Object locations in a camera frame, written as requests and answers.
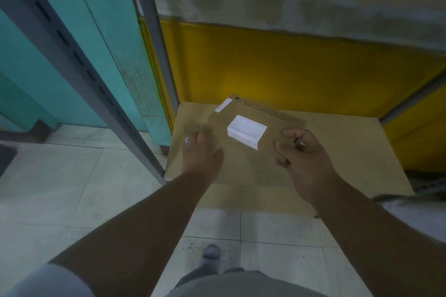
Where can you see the person's right hand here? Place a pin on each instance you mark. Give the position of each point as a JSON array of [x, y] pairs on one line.
[[313, 171]]

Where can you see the person's left hand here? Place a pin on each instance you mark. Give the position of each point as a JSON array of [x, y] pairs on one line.
[[202, 157]]

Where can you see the box white label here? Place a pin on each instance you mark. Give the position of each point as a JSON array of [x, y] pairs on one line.
[[278, 122]]

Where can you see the person's left forearm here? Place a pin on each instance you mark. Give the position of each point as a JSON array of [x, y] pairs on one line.
[[139, 237]]

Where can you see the person's right forearm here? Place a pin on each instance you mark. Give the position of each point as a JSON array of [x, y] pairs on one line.
[[383, 248]]

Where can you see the grey slipper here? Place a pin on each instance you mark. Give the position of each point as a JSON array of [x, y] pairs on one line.
[[210, 256]]

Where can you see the dark grey shorts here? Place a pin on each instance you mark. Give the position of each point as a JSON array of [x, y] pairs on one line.
[[195, 274]]

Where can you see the teal wooden panel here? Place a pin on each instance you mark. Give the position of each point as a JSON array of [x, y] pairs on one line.
[[115, 35]]

